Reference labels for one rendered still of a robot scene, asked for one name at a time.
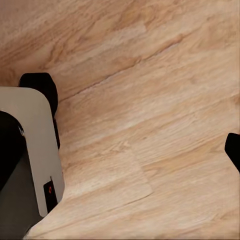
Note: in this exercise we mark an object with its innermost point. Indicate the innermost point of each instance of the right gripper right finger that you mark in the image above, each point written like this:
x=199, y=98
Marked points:
x=232, y=149

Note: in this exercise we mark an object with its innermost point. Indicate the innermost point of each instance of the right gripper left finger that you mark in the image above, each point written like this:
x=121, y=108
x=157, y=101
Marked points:
x=12, y=148

